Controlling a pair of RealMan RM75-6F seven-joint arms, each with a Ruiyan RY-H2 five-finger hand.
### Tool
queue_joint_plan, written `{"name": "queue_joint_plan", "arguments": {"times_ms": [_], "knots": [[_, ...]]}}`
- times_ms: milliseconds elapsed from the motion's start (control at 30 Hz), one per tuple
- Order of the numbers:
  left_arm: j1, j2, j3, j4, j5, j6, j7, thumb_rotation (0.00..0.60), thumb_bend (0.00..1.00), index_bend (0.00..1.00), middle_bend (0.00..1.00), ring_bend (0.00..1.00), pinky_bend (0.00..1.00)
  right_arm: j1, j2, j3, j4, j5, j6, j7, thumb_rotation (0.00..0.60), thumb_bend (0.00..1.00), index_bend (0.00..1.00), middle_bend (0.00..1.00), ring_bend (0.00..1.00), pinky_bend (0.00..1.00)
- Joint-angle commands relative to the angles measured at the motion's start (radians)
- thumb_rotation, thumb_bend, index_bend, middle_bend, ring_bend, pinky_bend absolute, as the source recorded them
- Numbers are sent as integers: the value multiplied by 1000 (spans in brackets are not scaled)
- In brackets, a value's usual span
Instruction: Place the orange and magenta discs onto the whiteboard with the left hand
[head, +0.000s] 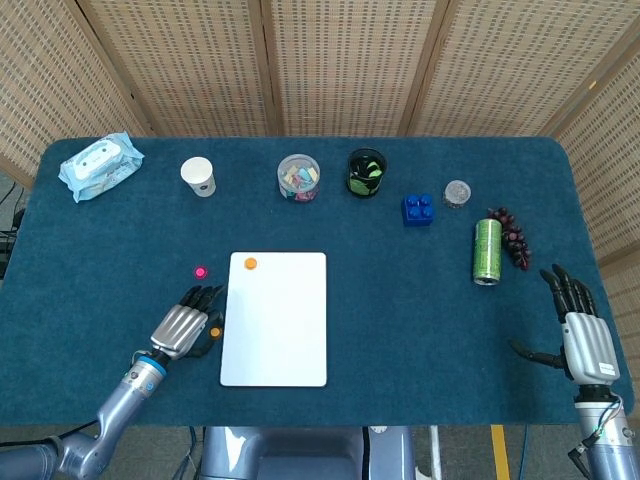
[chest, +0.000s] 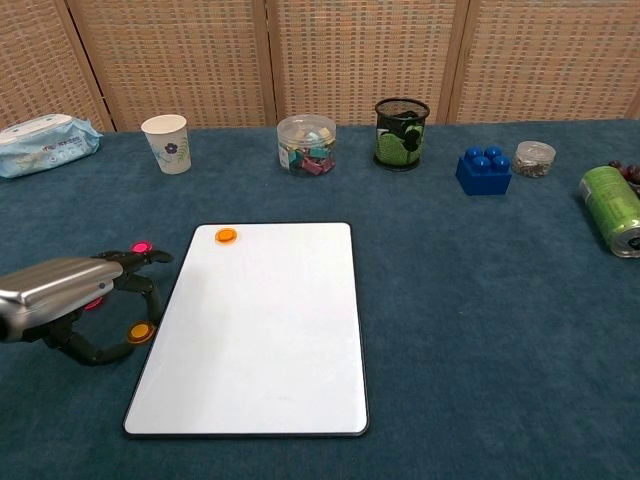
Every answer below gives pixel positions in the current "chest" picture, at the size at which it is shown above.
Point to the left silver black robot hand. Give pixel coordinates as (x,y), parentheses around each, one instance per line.
(55,290)

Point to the pink round magnet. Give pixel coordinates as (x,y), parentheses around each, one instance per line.
(141,246)
(93,305)

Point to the orange round magnet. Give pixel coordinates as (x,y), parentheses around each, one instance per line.
(140,333)
(226,236)

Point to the white paper cup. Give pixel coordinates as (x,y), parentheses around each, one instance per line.
(167,145)

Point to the light blue wet wipes pack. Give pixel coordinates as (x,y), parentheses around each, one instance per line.
(45,145)

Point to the white magnetic board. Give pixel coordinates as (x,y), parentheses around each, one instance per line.
(250,330)

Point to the clear jar of binder clips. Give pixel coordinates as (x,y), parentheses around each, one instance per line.
(306,145)

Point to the woven bamboo folding screen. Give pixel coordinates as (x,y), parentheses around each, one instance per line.
(350,55)

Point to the black mesh pen holder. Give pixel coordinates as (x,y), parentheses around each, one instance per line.
(401,140)

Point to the blue felt table mat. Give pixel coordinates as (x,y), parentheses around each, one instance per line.
(475,325)

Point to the blue building block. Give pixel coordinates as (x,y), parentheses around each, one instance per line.
(482,177)

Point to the small clear jar of pins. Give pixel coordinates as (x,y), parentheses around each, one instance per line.
(534,160)

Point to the green drink can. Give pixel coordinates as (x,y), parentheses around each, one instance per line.
(612,210)

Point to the dark purple grape bunch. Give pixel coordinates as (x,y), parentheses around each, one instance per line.
(629,172)

